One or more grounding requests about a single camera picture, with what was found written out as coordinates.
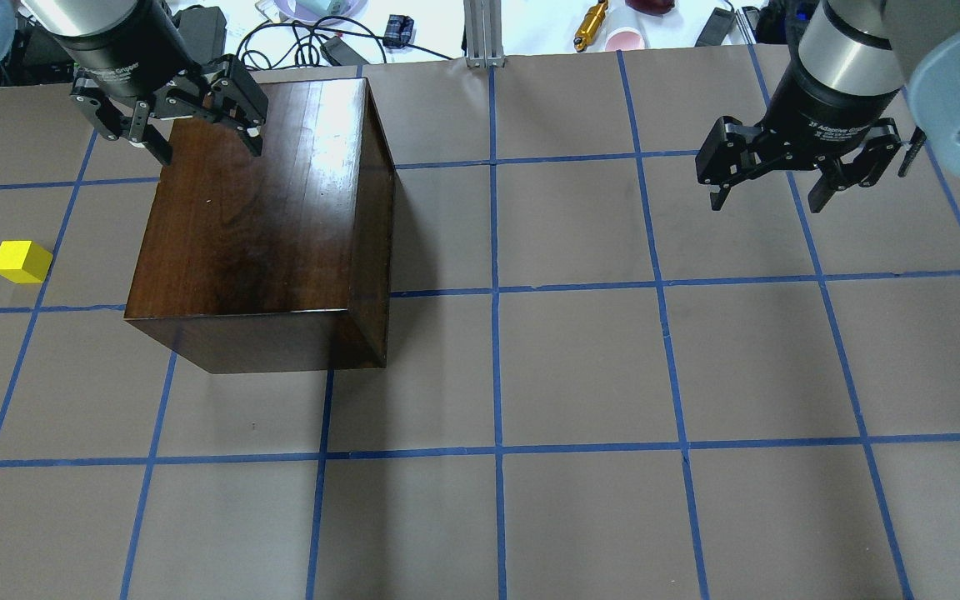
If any dark wooden drawer cabinet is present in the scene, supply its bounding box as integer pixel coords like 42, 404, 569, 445
123, 78, 398, 373

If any black power adapter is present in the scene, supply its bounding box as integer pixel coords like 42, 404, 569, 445
172, 7, 228, 63

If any black cable loop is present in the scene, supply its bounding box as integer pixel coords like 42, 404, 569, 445
236, 17, 456, 72

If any purple plate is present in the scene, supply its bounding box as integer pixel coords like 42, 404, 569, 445
274, 0, 369, 23

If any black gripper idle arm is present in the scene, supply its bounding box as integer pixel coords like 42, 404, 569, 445
696, 58, 902, 213

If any aluminium profile post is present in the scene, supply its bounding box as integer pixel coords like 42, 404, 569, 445
463, 0, 506, 68

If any small black connector box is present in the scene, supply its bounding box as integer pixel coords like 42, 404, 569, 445
382, 14, 415, 49

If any silver robot arm image-right top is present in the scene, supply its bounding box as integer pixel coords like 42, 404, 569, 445
761, 1, 960, 213

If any yellow cube block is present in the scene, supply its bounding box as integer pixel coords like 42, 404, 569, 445
0, 240, 53, 284

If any pink paper cup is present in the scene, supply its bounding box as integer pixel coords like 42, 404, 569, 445
602, 26, 648, 51

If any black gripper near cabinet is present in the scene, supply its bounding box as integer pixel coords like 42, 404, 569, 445
70, 1, 269, 166

